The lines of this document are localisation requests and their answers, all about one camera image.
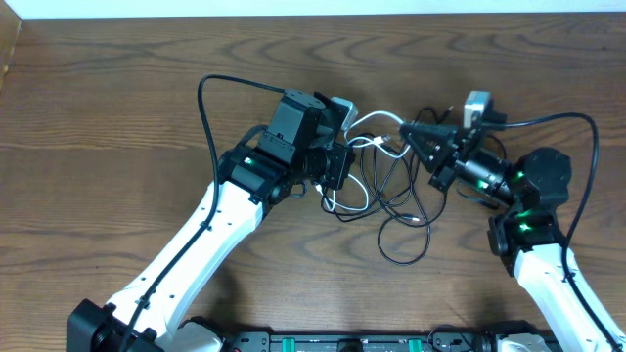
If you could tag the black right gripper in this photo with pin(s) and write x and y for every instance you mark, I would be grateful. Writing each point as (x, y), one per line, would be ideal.
(443, 136)

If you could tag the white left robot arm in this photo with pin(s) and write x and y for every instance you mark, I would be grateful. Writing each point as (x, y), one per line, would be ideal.
(299, 146)

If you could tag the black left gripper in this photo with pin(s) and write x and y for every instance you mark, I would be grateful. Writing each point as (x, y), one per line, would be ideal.
(340, 158)

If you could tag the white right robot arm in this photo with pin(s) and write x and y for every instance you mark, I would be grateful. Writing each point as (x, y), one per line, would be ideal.
(526, 236)

